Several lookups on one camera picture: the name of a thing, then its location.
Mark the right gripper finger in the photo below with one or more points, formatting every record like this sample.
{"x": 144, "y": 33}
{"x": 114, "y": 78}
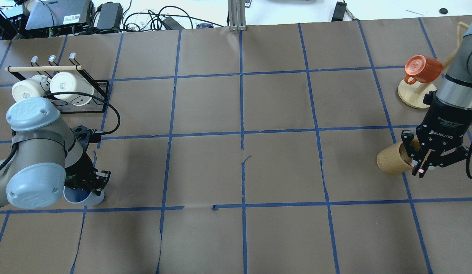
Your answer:
{"x": 421, "y": 156}
{"x": 428, "y": 159}

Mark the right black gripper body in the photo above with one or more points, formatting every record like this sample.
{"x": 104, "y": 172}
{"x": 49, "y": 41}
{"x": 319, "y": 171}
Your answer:
{"x": 444, "y": 118}

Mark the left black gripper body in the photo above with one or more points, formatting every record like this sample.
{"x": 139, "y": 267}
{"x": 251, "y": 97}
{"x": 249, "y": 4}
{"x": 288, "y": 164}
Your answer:
{"x": 82, "y": 170}

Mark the light blue plastic cup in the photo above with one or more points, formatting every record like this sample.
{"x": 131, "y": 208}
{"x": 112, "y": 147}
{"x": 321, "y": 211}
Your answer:
{"x": 80, "y": 197}

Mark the pink chopstick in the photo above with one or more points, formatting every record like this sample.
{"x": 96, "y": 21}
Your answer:
{"x": 417, "y": 168}

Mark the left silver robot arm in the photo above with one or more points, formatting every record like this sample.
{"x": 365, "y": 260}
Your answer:
{"x": 48, "y": 160}

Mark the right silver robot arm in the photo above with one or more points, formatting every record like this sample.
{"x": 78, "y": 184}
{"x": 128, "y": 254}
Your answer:
{"x": 456, "y": 89}

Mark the bamboo chopstick holder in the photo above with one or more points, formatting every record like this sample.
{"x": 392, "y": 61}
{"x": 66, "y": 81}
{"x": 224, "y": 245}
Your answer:
{"x": 394, "y": 160}

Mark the wooden mug tree stand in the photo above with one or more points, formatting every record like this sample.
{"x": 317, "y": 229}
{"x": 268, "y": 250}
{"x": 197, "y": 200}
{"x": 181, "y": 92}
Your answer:
{"x": 413, "y": 95}

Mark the orange mug on stand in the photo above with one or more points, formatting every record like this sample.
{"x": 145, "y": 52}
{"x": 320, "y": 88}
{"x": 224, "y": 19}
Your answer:
{"x": 422, "y": 69}

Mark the white mug right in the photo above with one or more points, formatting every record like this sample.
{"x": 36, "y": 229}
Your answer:
{"x": 71, "y": 88}

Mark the white mug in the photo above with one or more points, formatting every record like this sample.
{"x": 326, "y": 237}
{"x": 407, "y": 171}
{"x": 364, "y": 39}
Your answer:
{"x": 71, "y": 88}
{"x": 36, "y": 86}

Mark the white mug left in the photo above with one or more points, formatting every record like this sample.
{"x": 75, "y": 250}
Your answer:
{"x": 36, "y": 86}

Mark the wooden rack rod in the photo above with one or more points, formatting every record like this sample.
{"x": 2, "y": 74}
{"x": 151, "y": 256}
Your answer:
{"x": 44, "y": 68}

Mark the black power adapter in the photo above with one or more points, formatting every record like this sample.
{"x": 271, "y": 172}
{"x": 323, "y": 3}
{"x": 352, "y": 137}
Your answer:
{"x": 339, "y": 11}

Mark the black computer box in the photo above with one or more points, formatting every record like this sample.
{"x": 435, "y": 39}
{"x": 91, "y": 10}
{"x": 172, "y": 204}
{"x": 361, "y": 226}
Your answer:
{"x": 60, "y": 14}

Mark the black wire mug rack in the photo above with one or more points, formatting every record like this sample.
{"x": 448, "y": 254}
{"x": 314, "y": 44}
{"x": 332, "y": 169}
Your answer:
{"x": 95, "y": 106}

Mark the aluminium frame post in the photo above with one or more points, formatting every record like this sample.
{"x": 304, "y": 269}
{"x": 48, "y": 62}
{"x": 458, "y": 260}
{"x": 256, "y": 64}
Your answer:
{"x": 237, "y": 15}

